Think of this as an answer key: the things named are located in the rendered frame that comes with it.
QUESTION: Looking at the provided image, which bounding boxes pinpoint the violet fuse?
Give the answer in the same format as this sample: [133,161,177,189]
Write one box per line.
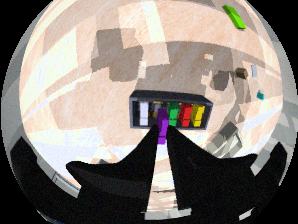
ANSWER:
[156,104,169,145]

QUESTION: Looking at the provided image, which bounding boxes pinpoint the white fuse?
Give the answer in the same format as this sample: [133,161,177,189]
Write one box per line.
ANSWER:
[141,101,148,125]

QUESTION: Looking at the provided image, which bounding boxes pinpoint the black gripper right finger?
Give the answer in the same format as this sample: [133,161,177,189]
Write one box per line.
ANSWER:
[166,125,258,210]

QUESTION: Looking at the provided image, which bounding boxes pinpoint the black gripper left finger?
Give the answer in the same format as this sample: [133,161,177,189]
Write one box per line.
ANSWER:
[65,124,158,213]

